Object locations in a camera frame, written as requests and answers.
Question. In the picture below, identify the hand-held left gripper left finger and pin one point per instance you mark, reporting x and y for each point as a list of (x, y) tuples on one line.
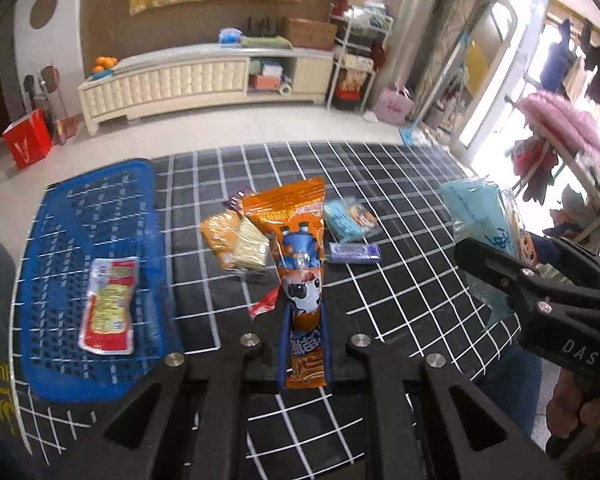
[(284, 340)]

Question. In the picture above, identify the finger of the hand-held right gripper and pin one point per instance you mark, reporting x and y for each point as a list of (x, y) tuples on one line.
[(580, 260), (485, 262)]

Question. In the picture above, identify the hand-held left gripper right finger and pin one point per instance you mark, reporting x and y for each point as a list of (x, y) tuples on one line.
[(330, 340)]

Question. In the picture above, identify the large light blue packet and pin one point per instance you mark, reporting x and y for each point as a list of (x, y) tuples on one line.
[(480, 215)]

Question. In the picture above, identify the orange cartoon snack packet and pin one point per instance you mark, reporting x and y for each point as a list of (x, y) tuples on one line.
[(290, 220)]

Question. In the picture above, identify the yellow-orange snack packet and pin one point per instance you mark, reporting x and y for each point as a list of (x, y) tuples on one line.
[(217, 232)]

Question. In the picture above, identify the blue plastic basket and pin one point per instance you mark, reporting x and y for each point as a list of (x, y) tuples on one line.
[(55, 235)]

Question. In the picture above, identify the person's right hand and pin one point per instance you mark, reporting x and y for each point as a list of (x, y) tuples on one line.
[(580, 410)]

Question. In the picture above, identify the black grid tablecloth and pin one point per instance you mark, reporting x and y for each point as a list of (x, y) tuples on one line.
[(405, 285)]

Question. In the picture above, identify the wooden drying rack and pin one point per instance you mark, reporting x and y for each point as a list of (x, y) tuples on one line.
[(587, 175)]

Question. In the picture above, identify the small purple bar packet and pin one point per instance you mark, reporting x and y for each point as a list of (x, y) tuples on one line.
[(355, 252)]

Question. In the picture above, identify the pale yellow cracker packet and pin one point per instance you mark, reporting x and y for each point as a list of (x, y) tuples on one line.
[(252, 250)]

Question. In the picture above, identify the red garment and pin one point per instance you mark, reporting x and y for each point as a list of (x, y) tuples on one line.
[(535, 165)]

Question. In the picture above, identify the small light blue snack packet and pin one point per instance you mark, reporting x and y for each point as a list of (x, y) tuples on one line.
[(345, 220)]

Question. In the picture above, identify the pink quilt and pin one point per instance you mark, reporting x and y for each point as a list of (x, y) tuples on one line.
[(565, 120)]

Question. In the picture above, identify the purple and yellow snack packet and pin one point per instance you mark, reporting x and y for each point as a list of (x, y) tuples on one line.
[(236, 200)]

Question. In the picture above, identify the red and white snack packet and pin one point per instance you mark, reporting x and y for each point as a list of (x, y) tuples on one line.
[(107, 305)]

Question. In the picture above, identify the pink gift bag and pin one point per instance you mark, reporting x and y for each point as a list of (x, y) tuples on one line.
[(392, 106)]

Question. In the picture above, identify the hanging dark clothes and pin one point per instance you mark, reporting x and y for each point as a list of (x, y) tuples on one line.
[(595, 65)]

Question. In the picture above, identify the patterned curtain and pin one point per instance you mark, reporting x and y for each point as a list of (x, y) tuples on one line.
[(452, 60)]

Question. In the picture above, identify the white metal shelf rack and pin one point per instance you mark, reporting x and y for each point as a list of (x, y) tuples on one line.
[(355, 60)]

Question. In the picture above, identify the silver standing air conditioner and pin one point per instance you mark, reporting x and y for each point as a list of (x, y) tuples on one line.
[(422, 20)]

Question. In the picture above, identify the white paper roll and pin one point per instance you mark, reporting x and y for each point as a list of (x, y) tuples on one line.
[(285, 89)]

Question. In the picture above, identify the stacked boxes in cabinet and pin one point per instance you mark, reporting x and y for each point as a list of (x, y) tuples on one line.
[(266, 76)]

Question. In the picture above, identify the cream TV cabinet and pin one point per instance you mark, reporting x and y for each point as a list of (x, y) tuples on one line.
[(180, 80)]

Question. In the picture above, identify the cardboard box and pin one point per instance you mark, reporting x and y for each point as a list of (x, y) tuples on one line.
[(310, 34)]

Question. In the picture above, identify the green folded cloth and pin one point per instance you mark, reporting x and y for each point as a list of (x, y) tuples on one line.
[(265, 42)]

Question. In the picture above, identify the broom and dustpan set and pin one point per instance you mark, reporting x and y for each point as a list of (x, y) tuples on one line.
[(65, 127)]

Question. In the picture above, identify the blue tissue pack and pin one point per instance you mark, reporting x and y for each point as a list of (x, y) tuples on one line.
[(230, 36)]

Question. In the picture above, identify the red paper bag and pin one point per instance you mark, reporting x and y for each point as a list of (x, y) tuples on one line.
[(27, 140)]

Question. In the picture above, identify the pile of oranges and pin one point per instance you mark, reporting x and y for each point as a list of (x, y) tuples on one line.
[(104, 63)]

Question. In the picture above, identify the round brown wall disc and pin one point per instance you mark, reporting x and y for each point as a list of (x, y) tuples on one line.
[(43, 9)]

